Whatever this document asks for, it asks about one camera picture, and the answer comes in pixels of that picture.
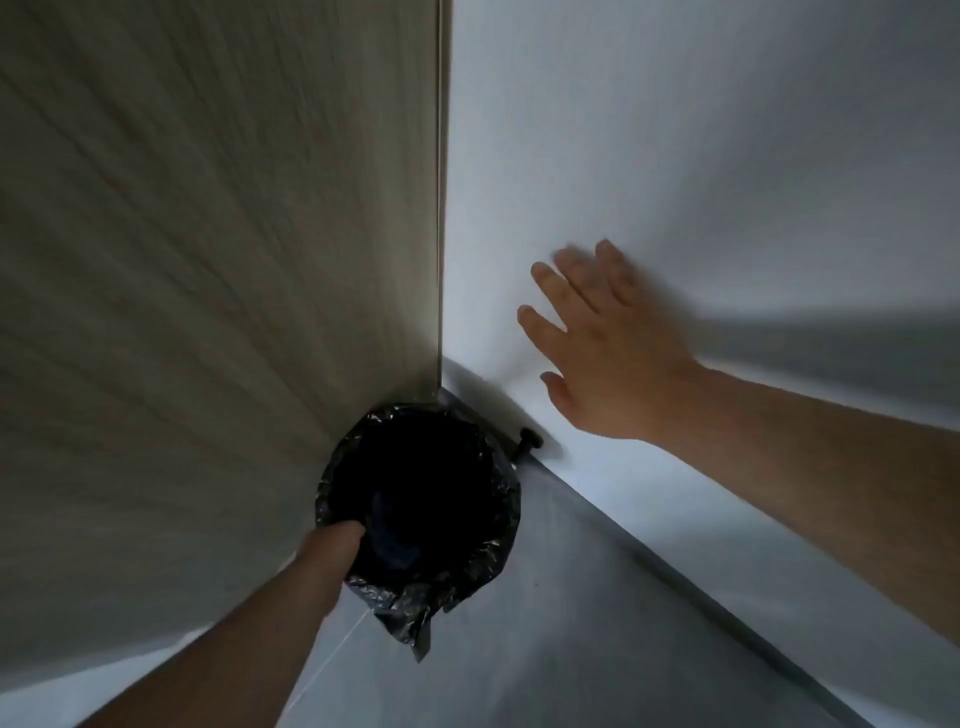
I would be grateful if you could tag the person's right hand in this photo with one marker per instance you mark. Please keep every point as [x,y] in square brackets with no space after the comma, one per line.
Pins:
[615,367]

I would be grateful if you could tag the person's left forearm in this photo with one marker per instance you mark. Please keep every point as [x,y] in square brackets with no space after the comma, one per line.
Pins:
[210,660]

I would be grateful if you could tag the person's right forearm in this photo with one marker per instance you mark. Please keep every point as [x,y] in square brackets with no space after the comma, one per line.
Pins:
[825,480]

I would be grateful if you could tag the person's left hand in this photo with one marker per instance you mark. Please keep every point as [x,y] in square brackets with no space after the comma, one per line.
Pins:
[330,555]

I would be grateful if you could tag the black door stopper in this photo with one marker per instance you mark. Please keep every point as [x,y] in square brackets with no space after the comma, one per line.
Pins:
[529,439]

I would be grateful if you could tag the black-lined trash bin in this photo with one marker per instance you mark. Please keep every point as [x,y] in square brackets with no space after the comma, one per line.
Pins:
[435,480]

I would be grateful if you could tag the light wooden door panel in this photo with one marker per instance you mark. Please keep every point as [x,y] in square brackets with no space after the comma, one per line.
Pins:
[187,262]

